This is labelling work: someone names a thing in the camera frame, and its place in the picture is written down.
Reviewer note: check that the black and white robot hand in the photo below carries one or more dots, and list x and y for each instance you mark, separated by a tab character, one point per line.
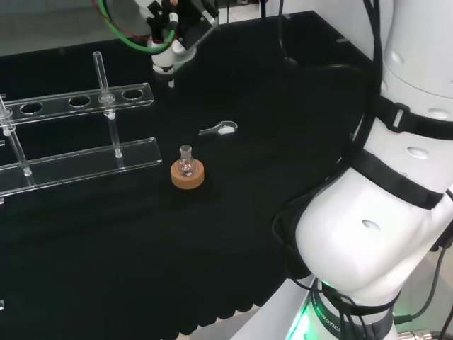
193	25

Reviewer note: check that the clear weighing funnel with powder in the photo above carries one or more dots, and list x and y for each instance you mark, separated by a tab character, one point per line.
224	129

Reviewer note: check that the glass round-bottom flask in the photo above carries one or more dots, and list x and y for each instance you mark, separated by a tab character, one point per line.
185	164

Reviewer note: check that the clear acrylic funnel stand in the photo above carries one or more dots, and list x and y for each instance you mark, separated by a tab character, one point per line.
88	161

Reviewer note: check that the black cloth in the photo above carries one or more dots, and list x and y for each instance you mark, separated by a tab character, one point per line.
141	248

